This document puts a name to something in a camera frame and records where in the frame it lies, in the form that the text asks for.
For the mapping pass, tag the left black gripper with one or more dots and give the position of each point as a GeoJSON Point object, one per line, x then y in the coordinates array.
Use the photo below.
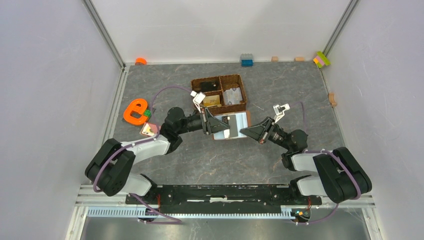
{"type": "Point", "coordinates": [211, 124]}

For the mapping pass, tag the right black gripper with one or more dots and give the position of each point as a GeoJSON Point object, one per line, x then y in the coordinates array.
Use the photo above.
{"type": "Point", "coordinates": [261, 131]}

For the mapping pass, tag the black card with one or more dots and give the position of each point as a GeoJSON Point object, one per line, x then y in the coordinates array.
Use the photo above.
{"type": "Point", "coordinates": [233, 130]}

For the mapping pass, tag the brown leather card holder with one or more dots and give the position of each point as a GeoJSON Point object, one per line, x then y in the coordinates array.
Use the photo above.
{"type": "Point", "coordinates": [237, 121]}

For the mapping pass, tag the dark grey card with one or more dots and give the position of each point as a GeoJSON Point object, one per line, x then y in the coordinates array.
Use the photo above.
{"type": "Point", "coordinates": [209, 86]}

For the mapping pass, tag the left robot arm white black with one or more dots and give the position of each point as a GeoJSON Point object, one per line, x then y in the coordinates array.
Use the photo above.
{"type": "Point", "coordinates": [110, 169]}

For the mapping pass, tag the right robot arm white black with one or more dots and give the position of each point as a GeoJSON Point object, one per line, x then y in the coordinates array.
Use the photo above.
{"type": "Point", "coordinates": [339, 175]}

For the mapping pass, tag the gold card in basket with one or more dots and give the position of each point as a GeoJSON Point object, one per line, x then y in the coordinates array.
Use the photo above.
{"type": "Point", "coordinates": [212, 101]}

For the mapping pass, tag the white cards in basket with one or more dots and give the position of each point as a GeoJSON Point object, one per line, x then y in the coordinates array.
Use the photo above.
{"type": "Point", "coordinates": [232, 96]}

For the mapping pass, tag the pink card on table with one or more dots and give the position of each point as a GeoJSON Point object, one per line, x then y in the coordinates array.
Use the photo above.
{"type": "Point", "coordinates": [150, 129]}

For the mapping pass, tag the brown wicker divided basket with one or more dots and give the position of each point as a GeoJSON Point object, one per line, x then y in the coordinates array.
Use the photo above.
{"type": "Point", "coordinates": [225, 82]}

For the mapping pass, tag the green toy block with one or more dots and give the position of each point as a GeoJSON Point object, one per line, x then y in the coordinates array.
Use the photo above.
{"type": "Point", "coordinates": [147, 113]}

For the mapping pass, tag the blue grey toy brick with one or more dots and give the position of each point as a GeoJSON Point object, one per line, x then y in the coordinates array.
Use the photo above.
{"type": "Point", "coordinates": [246, 60]}

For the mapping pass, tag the orange plastic letter toy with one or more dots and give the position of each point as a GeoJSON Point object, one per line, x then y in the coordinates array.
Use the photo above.
{"type": "Point", "coordinates": [133, 114]}

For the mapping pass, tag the wooden arch block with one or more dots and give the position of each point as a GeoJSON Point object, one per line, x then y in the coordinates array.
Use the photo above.
{"type": "Point", "coordinates": [332, 99]}

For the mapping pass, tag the green pink yellow brick stack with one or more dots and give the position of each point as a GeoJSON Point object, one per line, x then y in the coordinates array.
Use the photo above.
{"type": "Point", "coordinates": [321, 60]}

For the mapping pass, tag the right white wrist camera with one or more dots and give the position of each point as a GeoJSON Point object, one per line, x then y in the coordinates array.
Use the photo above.
{"type": "Point", "coordinates": [280, 111]}

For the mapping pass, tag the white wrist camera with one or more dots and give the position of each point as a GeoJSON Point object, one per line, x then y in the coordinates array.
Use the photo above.
{"type": "Point", "coordinates": [197, 99]}
{"type": "Point", "coordinates": [280, 111]}

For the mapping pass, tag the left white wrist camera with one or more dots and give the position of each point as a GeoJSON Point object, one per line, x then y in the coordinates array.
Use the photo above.
{"type": "Point", "coordinates": [197, 99]}

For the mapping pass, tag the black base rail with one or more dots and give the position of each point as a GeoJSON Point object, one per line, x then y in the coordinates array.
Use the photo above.
{"type": "Point", "coordinates": [226, 198]}

